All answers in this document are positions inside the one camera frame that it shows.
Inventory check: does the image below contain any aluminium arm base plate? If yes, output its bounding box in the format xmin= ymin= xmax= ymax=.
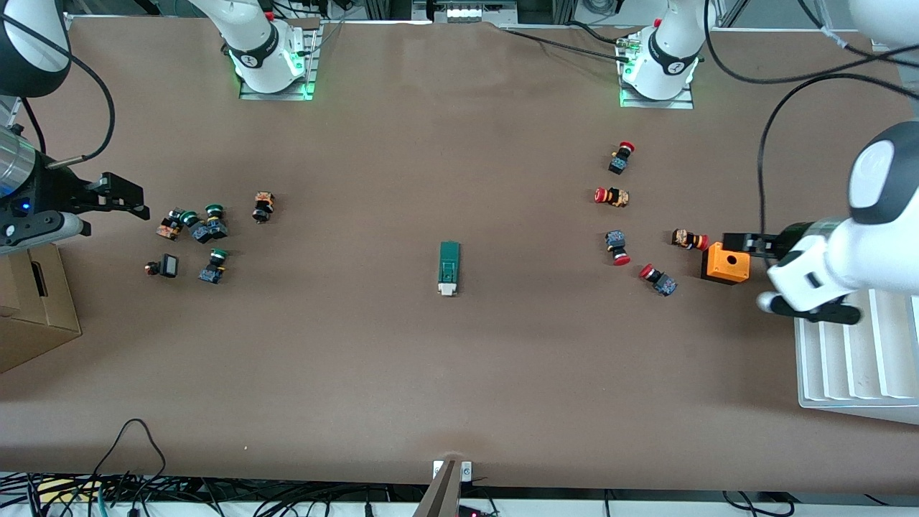
xmin=619 ymin=32 xmax=696 ymax=110
xmin=238 ymin=22 xmax=318 ymax=102

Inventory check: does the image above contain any black cable across table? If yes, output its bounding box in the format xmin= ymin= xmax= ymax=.
xmin=501 ymin=27 xmax=636 ymax=64

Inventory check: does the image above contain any camera stand post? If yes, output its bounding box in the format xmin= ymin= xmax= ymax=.
xmin=413 ymin=460 xmax=462 ymax=517

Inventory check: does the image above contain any black looped cable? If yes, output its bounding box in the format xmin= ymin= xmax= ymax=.
xmin=90 ymin=419 xmax=167 ymax=496

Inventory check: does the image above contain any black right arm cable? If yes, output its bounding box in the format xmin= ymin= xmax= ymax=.
xmin=0 ymin=11 xmax=117 ymax=167

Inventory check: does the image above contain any red stop button blue block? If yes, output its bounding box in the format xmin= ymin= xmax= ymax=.
xmin=638 ymin=263 xmax=678 ymax=297
xmin=608 ymin=141 xmax=636 ymax=175
xmin=605 ymin=230 xmax=632 ymax=267

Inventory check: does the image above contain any orange button enclosure box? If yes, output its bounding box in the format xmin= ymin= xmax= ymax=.
xmin=701 ymin=242 xmax=752 ymax=286

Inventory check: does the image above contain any green knife load switch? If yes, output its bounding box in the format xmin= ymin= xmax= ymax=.
xmin=437 ymin=241 xmax=461 ymax=297

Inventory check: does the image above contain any brown cardboard box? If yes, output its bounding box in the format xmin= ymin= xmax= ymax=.
xmin=0 ymin=244 xmax=83 ymax=374

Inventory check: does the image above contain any white slotted tray rack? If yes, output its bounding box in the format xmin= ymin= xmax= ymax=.
xmin=793 ymin=287 xmax=919 ymax=426

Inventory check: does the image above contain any black cable bundle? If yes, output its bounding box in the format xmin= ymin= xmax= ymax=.
xmin=0 ymin=470 xmax=431 ymax=517

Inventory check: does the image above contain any yellow flat item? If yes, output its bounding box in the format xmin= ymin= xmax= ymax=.
xmin=36 ymin=478 xmax=101 ymax=503

